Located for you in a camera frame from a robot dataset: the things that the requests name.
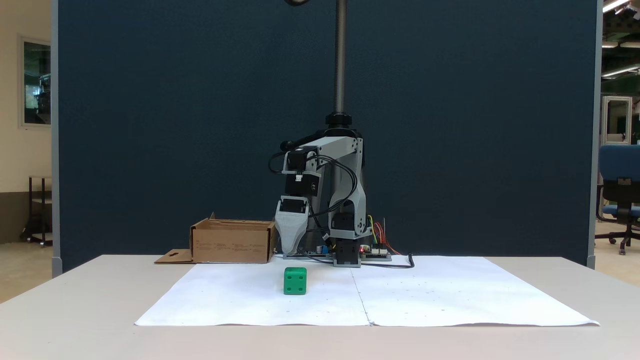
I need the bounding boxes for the black tripod with metal column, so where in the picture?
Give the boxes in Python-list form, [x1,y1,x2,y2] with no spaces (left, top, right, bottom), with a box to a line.
[280,0,367,241]

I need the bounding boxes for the brown cardboard box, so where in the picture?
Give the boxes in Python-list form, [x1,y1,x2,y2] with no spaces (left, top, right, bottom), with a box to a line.
[154,212,279,265]

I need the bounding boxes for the blue circuit board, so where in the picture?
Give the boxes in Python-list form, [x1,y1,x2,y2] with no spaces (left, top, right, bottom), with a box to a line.
[282,244,334,260]

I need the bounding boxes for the blue office chair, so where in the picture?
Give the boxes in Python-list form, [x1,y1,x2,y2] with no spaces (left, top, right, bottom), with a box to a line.
[595,145,640,256]

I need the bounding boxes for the green die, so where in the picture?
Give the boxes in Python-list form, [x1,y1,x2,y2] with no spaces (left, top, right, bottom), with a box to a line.
[283,267,308,296]

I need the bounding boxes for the dark blue partition panel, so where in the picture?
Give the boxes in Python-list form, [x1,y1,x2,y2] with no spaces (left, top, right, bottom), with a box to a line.
[51,0,603,273]

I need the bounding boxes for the black looped wrist cable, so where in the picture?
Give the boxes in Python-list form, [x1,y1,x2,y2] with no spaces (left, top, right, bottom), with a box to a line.
[307,155,359,219]

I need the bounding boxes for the circuit board with coloured wires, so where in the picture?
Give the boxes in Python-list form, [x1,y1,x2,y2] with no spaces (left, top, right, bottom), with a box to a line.
[361,215,402,262]

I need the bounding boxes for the framed window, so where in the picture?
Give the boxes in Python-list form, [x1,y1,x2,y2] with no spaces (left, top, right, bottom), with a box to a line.
[19,35,52,129]

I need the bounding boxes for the long black cable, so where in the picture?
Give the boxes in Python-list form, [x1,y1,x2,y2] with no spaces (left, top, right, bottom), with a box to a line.
[361,252,415,270]

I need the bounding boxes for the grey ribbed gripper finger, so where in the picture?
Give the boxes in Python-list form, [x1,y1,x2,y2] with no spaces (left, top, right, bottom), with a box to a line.
[275,214,309,256]

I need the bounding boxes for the dark shelf cart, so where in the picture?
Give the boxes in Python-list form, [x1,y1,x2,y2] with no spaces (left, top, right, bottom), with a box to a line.
[20,175,53,247]

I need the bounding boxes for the white paper sheet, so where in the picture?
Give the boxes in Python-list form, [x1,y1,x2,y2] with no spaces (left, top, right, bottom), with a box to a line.
[134,256,600,328]

